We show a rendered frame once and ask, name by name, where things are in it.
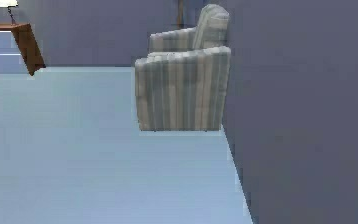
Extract grey striped armchair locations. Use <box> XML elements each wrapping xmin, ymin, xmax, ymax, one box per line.
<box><xmin>134</xmin><ymin>3</ymin><xmax>232</xmax><ymax>132</ymax></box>

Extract brown wooden post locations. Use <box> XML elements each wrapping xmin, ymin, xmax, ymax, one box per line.
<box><xmin>176</xmin><ymin>0</ymin><xmax>185</xmax><ymax>30</ymax></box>

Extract brown wooden table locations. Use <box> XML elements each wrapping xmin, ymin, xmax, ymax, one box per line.
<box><xmin>0</xmin><ymin>22</ymin><xmax>47</xmax><ymax>77</ymax></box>

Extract white shade table lamp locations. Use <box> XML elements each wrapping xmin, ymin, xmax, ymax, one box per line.
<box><xmin>0</xmin><ymin>0</ymin><xmax>20</xmax><ymax>26</ymax></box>

